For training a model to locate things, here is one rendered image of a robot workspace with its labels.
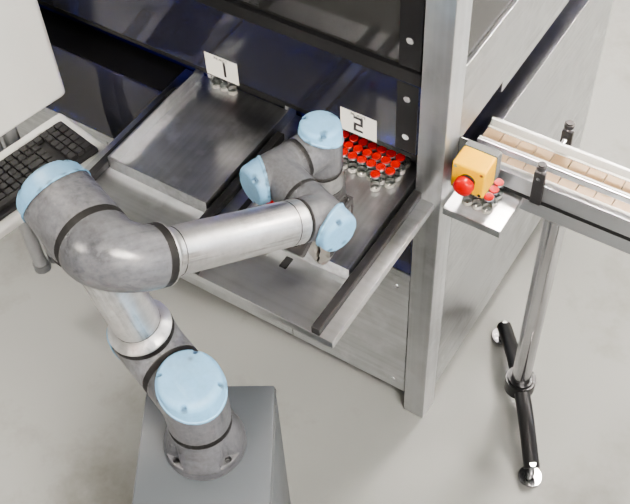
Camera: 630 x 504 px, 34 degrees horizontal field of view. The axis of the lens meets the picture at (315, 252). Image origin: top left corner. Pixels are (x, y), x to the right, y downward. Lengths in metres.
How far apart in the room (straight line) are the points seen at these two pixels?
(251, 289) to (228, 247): 0.50
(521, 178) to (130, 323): 0.87
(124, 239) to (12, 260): 1.93
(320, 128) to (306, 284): 0.39
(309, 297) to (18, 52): 0.90
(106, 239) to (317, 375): 1.58
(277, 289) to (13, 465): 1.17
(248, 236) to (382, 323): 1.09
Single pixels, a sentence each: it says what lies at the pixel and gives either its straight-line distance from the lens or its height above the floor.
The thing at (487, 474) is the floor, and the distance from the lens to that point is 2.82.
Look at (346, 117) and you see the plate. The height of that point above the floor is 1.03.
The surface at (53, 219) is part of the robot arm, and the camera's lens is 1.49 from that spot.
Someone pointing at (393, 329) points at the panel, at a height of 0.36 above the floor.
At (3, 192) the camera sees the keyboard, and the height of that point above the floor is 0.82.
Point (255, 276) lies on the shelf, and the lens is 2.05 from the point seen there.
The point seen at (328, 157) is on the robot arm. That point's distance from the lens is 1.78.
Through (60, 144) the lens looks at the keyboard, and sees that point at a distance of 2.45.
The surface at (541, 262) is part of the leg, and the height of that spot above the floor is 0.66.
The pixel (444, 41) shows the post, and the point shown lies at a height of 1.31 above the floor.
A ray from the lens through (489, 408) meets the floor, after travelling 2.91.
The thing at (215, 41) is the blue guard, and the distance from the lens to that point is 2.22.
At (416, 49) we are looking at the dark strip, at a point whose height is 1.26.
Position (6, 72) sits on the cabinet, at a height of 0.96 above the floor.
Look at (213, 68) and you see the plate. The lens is 2.28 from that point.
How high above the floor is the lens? 2.51
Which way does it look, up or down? 51 degrees down
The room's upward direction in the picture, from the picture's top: 4 degrees counter-clockwise
